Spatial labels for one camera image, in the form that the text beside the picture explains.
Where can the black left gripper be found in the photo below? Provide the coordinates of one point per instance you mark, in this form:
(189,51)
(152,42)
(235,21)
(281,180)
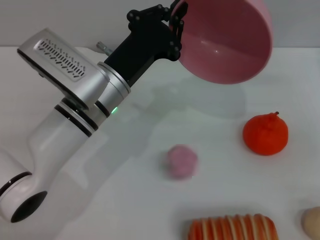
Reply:
(147,42)

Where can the pink plastic bowl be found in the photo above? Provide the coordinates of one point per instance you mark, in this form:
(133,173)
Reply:
(225,42)

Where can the pink toy peach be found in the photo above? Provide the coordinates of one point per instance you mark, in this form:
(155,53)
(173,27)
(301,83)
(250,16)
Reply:
(182,161)

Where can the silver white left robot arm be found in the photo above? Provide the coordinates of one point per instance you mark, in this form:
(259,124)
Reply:
(57,140)

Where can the orange toy tangerine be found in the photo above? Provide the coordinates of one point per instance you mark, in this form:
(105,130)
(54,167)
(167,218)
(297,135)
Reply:
(265,135)

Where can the orange white striped toy bread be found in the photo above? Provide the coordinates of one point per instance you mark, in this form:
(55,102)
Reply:
(232,228)

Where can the beige round toy bun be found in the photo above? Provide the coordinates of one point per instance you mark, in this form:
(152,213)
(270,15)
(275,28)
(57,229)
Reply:
(312,223)

